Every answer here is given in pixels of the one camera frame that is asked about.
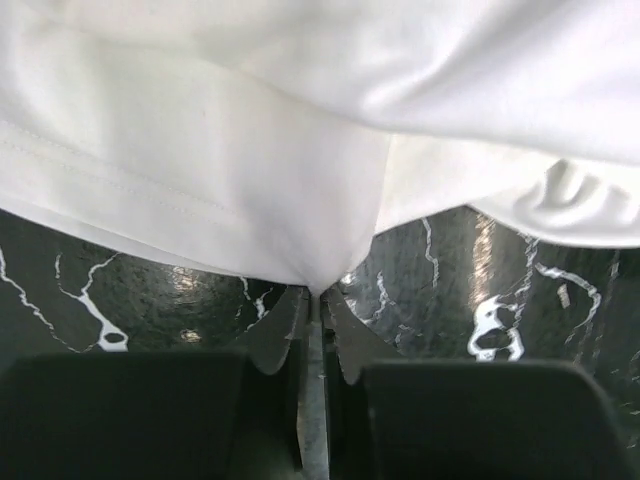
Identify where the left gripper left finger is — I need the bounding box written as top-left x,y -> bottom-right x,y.
1,287 -> 308,479

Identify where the white t shirt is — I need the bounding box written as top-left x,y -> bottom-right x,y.
1,1 -> 639,292

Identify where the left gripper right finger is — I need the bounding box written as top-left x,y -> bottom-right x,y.
322,289 -> 635,479

